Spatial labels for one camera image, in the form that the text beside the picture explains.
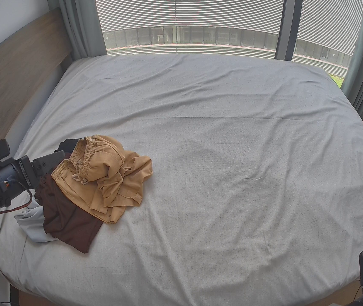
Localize bed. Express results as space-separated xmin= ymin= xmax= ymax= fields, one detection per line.
xmin=0 ymin=7 xmax=363 ymax=306

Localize white garment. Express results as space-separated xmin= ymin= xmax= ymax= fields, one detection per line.
xmin=14 ymin=200 xmax=58 ymax=243

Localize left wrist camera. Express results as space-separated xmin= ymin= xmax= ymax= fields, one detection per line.
xmin=0 ymin=139 xmax=14 ymax=169

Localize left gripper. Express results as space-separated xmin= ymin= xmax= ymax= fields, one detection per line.
xmin=0 ymin=151 xmax=66 ymax=208

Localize black garment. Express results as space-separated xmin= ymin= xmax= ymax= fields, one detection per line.
xmin=57 ymin=138 xmax=82 ymax=155

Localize window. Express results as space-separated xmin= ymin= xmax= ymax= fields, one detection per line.
xmin=92 ymin=0 xmax=363 ymax=87

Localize brown shorts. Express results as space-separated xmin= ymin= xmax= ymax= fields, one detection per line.
xmin=34 ymin=152 xmax=103 ymax=254

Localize tan shorts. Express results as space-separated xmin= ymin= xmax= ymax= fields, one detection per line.
xmin=51 ymin=135 xmax=153 ymax=224

